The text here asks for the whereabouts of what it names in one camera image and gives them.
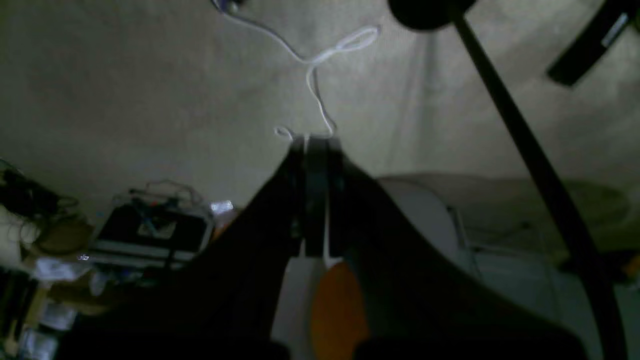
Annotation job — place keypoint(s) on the orange round object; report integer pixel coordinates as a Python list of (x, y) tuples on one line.
[(338, 321)]

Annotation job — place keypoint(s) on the black pole stand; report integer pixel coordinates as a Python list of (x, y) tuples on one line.
[(432, 15)]

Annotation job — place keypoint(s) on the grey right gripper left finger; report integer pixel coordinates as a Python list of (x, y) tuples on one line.
[(221, 306)]

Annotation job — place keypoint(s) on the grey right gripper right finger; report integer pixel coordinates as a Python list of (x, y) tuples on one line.
[(417, 304)]

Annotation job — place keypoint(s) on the black electronics box on floor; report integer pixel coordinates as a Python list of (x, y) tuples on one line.
[(138, 234)]

